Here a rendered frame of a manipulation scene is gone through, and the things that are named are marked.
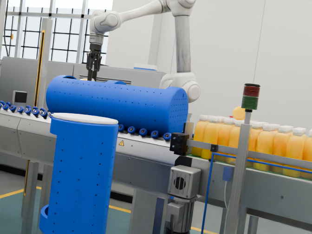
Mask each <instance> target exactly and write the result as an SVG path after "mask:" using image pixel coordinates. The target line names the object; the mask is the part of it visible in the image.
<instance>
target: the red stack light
mask: <svg viewBox="0 0 312 234"><path fill-rule="evenodd" d="M259 94H260V87H255V86H244V89H243V96H250V97H257V98H259Z"/></svg>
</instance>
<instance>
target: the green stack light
mask: <svg viewBox="0 0 312 234"><path fill-rule="evenodd" d="M258 100H259V98H258V97H250V96H242V102H241V108H243V109H251V110H257V108H258V102H259V101H258Z"/></svg>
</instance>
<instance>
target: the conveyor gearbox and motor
mask: <svg viewBox="0 0 312 234"><path fill-rule="evenodd" d="M200 176H201V170H200V169H196V168H192V167H187V166H183V165H178V166H175V167H172V168H171V169H170V175H169V184H168V192H167V196H168V197H169V203H168V205H167V212H166V219H165V220H166V229H165V234H190V230H191V224H192V217H193V210H194V203H195V201H197V200H198V197H197V194H198V190H199V183H200Z"/></svg>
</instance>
